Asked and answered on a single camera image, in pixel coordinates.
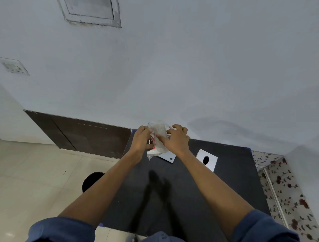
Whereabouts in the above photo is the white plate with small hole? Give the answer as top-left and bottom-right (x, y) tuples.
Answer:
(158, 152), (177, 164)

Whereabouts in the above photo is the blue shirt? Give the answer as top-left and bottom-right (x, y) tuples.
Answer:
(25, 209), (300, 242)

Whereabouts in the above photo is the dark brown wall panel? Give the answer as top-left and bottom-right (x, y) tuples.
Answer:
(24, 110), (131, 159)

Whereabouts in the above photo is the person's right hand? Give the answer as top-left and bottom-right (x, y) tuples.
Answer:
(156, 124), (190, 157)

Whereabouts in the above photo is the clear plastic packet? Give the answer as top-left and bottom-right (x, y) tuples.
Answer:
(147, 122), (173, 160)

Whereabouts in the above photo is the person's left forearm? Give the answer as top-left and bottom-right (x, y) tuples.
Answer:
(58, 151), (143, 227)

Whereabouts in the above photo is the person's right forearm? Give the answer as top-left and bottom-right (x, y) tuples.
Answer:
(174, 150), (255, 241)

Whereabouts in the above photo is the grey framed wall vent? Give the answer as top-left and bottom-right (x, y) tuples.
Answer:
(58, 0), (122, 28)

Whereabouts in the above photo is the grey wall switch plate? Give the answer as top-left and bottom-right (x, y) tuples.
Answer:
(0, 57), (30, 76)

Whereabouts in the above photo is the black round stool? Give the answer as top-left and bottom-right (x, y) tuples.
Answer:
(82, 172), (105, 193)

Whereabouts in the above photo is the person's left hand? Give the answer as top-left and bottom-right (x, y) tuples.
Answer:
(129, 126), (153, 160)

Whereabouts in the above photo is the white plate with large hole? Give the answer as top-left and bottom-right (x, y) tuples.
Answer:
(196, 149), (218, 173)

